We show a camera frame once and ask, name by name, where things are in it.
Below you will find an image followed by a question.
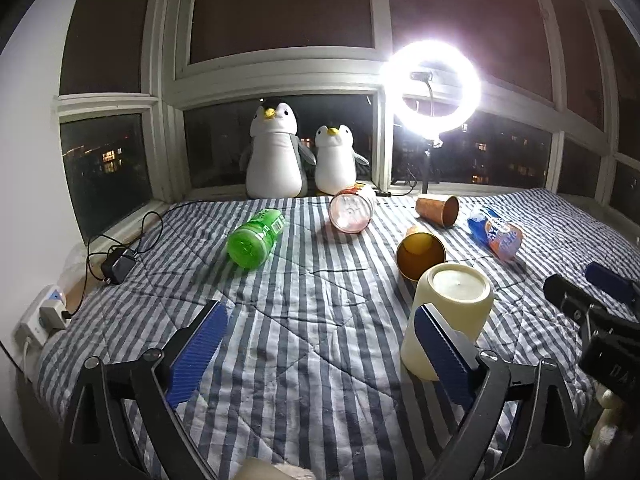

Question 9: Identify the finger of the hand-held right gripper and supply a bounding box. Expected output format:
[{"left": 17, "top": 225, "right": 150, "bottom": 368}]
[
  {"left": 543, "top": 273, "right": 623, "bottom": 328},
  {"left": 584, "top": 261, "right": 640, "bottom": 309}
]

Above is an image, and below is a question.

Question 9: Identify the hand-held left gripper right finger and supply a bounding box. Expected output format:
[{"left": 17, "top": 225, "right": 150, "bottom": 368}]
[{"left": 412, "top": 304, "right": 587, "bottom": 480}]

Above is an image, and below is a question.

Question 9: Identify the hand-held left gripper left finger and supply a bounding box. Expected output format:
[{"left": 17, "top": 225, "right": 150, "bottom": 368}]
[{"left": 59, "top": 300, "right": 231, "bottom": 480}]

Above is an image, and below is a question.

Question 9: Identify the cream cup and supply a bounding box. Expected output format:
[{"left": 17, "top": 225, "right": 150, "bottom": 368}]
[{"left": 400, "top": 262, "right": 495, "bottom": 382}]

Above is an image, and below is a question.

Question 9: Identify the gold metal cup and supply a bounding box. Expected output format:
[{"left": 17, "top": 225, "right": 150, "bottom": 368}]
[{"left": 395, "top": 224, "right": 447, "bottom": 282}]

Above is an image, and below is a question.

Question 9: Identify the brown paper cup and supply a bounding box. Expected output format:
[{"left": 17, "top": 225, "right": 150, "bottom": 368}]
[{"left": 415, "top": 195, "right": 460, "bottom": 229}]

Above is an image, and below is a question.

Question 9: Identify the blue and orange bottle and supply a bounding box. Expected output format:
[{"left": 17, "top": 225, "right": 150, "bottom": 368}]
[{"left": 468, "top": 206, "right": 524, "bottom": 263}]

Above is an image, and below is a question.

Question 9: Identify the black power adapter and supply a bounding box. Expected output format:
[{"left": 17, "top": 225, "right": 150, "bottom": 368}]
[{"left": 101, "top": 247, "right": 137, "bottom": 286}]

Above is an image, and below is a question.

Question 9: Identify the striped blanket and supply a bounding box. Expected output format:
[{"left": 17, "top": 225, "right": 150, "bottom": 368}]
[{"left": 36, "top": 187, "right": 640, "bottom": 480}]

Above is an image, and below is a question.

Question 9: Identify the green plastic bottle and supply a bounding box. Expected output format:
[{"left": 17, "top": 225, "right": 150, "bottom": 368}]
[{"left": 226, "top": 207, "right": 286, "bottom": 268}]

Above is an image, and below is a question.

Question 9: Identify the cream fuzzy clothing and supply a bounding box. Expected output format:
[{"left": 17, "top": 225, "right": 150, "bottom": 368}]
[{"left": 236, "top": 457, "right": 317, "bottom": 480}]

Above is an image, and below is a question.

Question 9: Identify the white power strip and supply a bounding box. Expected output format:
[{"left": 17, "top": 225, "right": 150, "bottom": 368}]
[{"left": 12, "top": 284, "right": 69, "bottom": 347}]

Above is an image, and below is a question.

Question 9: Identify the pink transparent bottle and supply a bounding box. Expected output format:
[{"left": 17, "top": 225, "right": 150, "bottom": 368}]
[{"left": 328, "top": 184, "right": 378, "bottom": 233}]

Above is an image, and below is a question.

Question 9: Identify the large penguin plush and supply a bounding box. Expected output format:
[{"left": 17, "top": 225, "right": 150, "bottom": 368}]
[{"left": 239, "top": 98, "right": 318, "bottom": 199}]

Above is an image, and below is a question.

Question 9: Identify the small penguin plush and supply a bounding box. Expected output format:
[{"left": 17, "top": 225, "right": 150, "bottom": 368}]
[{"left": 313, "top": 125, "right": 370, "bottom": 196}]

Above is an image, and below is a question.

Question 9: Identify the black adapter cable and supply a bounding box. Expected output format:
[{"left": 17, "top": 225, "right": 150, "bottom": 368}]
[{"left": 67, "top": 210, "right": 167, "bottom": 318}]

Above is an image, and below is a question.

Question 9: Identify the black ring light stand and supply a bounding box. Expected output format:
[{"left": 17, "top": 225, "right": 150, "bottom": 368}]
[{"left": 392, "top": 70, "right": 447, "bottom": 196}]

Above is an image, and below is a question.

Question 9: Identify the white window frame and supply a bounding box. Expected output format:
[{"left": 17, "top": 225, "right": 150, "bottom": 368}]
[{"left": 52, "top": 0, "right": 640, "bottom": 211}]

